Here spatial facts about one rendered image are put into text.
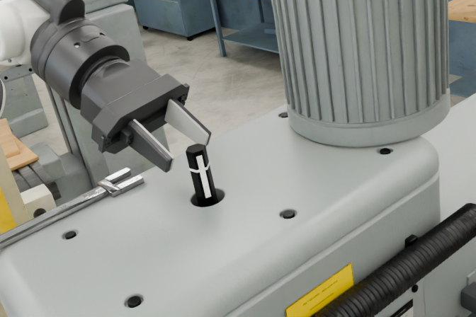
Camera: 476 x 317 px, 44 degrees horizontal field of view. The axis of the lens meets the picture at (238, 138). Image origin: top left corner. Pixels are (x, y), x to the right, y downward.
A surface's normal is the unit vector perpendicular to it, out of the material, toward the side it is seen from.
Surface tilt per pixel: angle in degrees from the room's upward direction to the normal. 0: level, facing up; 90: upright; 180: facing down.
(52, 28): 41
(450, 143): 0
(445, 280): 90
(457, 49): 90
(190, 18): 90
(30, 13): 31
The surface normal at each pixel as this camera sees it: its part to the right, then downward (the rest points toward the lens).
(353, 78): -0.28, 0.47
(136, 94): 0.24, -0.68
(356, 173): -0.17, -0.88
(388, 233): 0.59, 0.26
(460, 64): -0.79, 0.39
